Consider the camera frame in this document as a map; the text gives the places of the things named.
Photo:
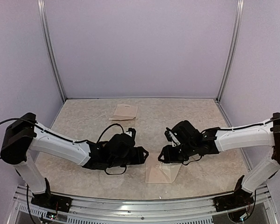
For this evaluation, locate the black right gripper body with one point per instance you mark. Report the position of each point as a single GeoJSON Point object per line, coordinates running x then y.
{"type": "Point", "coordinates": [187, 150]}

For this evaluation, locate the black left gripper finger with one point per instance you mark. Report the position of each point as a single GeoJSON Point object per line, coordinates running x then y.
{"type": "Point", "coordinates": [142, 159]}
{"type": "Point", "coordinates": [142, 152]}

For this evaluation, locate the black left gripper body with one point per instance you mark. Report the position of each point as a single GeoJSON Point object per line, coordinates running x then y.
{"type": "Point", "coordinates": [129, 161]}

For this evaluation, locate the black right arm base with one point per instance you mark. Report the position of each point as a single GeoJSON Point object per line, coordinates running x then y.
{"type": "Point", "coordinates": [238, 198]}

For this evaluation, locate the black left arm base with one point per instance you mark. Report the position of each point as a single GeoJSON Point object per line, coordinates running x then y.
{"type": "Point", "coordinates": [51, 201]}

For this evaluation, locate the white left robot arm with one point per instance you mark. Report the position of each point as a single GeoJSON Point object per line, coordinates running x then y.
{"type": "Point", "coordinates": [25, 137]}

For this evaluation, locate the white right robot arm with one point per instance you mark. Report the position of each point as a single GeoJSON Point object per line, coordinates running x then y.
{"type": "Point", "coordinates": [261, 139]}

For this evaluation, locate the spare folded letter paper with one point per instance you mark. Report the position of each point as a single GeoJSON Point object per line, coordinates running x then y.
{"type": "Point", "coordinates": [124, 112]}

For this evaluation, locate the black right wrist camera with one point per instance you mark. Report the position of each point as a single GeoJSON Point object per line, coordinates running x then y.
{"type": "Point", "coordinates": [183, 133]}

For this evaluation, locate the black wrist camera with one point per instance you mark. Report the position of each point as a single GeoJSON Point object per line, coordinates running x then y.
{"type": "Point", "coordinates": [131, 132]}
{"type": "Point", "coordinates": [183, 133]}

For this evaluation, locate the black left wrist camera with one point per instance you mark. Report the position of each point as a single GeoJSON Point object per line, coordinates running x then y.
{"type": "Point", "coordinates": [131, 132]}

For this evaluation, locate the aluminium front table rail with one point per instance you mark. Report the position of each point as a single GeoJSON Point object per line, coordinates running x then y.
{"type": "Point", "coordinates": [89, 210]}

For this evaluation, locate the aluminium right corner post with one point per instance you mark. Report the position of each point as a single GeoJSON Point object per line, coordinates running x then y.
{"type": "Point", "coordinates": [232, 50]}

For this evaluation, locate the aluminium corner post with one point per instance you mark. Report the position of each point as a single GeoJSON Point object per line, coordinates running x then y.
{"type": "Point", "coordinates": [50, 50]}
{"type": "Point", "coordinates": [232, 50]}

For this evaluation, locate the aluminium left corner post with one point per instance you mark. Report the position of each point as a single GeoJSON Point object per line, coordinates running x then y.
{"type": "Point", "coordinates": [50, 50]}

